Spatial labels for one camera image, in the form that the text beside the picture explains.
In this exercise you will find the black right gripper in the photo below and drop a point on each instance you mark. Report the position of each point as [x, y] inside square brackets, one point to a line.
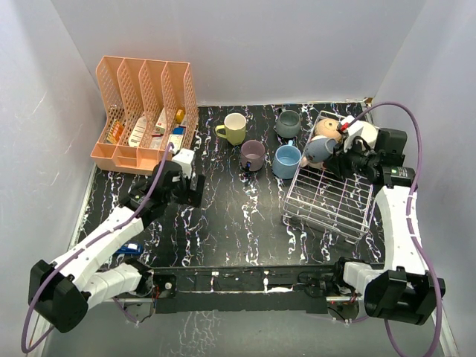
[339, 161]

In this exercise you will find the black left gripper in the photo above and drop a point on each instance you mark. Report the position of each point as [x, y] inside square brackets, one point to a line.
[190, 197]

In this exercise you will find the tan glazed round mug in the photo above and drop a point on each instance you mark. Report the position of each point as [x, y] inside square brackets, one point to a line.
[328, 127]

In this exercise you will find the small white cup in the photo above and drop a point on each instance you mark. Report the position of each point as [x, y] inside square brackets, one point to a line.
[319, 149]

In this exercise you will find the purple ceramic mug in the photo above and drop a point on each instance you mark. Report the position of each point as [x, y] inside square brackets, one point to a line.
[252, 155]

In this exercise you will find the yellow-green ceramic mug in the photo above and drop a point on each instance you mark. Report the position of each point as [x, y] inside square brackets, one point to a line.
[233, 129]

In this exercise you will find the light pink mug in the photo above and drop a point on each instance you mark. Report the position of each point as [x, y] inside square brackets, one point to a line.
[304, 162]

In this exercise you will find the green-inside mushroom pattern mug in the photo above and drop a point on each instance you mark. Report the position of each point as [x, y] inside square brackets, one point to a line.
[369, 133]

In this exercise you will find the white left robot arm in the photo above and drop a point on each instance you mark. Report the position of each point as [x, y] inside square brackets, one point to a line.
[64, 290]

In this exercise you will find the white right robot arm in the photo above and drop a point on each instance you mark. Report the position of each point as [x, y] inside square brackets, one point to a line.
[403, 289]

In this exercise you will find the white printed flat box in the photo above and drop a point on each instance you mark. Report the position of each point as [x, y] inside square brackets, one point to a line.
[176, 140]

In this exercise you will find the blue white small box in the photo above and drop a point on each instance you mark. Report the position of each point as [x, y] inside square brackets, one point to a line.
[179, 130]

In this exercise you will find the white red medicine box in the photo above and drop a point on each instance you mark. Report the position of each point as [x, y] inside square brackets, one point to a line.
[161, 124]

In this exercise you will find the blue stapler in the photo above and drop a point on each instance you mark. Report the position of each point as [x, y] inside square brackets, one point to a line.
[130, 248]

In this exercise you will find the yellow small bottle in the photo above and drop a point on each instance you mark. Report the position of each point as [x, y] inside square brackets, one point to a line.
[180, 114]

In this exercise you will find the white labelled box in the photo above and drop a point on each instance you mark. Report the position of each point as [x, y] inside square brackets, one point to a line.
[138, 132]

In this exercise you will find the light blue ceramic mug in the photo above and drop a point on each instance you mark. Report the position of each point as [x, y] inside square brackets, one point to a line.
[286, 161]

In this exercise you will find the orange red packet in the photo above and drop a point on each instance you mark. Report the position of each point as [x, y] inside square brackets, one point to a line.
[115, 132]

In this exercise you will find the dark grey round mug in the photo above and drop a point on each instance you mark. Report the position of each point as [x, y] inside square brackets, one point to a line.
[288, 124]

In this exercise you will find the pink plastic file organizer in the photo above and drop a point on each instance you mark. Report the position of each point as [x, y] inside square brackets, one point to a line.
[131, 88]

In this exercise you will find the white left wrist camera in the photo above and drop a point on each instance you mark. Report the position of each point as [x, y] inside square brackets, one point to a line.
[185, 157]

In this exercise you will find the white wire dish rack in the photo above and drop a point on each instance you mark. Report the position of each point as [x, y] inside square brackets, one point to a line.
[322, 200]

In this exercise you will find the black front mounting rail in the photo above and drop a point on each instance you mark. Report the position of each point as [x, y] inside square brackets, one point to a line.
[303, 288]

